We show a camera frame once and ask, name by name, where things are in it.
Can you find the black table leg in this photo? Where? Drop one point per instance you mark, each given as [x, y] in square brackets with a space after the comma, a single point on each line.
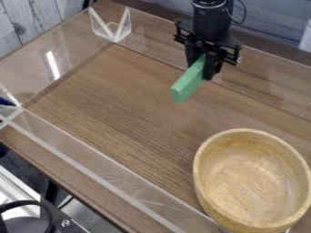
[53, 192]

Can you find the green rectangular block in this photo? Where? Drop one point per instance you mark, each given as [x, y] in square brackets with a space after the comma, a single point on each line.
[189, 81]

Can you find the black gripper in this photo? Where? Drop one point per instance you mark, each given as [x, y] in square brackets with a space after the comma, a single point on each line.
[206, 35]

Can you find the clear acrylic wall panel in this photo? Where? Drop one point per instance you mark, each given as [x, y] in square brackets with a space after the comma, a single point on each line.
[85, 185]

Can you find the clear acrylic corner bracket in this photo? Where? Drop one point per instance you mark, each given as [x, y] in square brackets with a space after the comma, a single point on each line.
[112, 31]

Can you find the light wooden bowl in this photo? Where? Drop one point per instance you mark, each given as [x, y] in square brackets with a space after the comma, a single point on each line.
[253, 181]

